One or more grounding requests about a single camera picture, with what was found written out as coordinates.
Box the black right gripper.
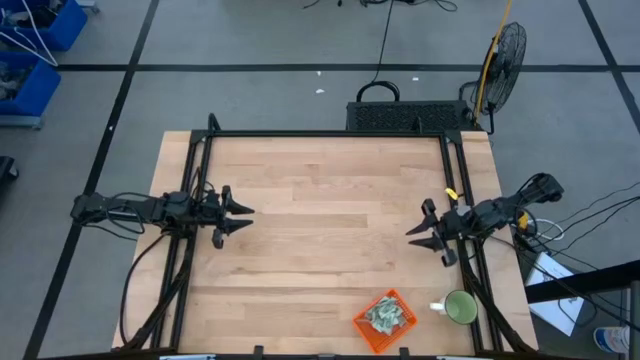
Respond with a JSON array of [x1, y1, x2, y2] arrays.
[[404, 198, 474, 269]]

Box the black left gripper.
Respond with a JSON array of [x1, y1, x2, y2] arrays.
[[197, 184, 256, 250]]

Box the orange plastic basket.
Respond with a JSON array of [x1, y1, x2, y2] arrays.
[[352, 288, 419, 355]]

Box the green white ceramic mug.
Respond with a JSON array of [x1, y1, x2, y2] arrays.
[[429, 289, 479, 326]]

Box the black perforated computer case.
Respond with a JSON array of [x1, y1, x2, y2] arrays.
[[345, 99, 482, 133]]

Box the white cardboard box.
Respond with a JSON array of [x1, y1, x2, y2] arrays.
[[524, 251, 586, 337]]

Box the black metal beam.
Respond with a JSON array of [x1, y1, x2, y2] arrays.
[[524, 259, 640, 305]]

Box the black floor fan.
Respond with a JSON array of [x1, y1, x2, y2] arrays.
[[459, 20, 529, 135]]

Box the white blue labelled can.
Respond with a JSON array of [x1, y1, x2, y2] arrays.
[[593, 325, 631, 354]]

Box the black object at floor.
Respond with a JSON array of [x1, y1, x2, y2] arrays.
[[0, 155, 20, 182]]

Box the blue plastic storage bin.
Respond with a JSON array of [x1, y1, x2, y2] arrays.
[[0, 0, 89, 52], [0, 52, 62, 117]]

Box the white looped cable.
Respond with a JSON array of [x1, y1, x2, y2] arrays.
[[527, 218, 566, 242]]

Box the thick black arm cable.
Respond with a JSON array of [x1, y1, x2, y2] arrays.
[[118, 230, 171, 346]]

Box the black power cable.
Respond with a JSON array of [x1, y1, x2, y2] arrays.
[[552, 180, 640, 224]]

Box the black floor cable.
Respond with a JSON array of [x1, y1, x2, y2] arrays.
[[355, 0, 401, 104]]

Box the yellow hanging cable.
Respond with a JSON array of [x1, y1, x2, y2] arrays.
[[472, 0, 516, 121]]

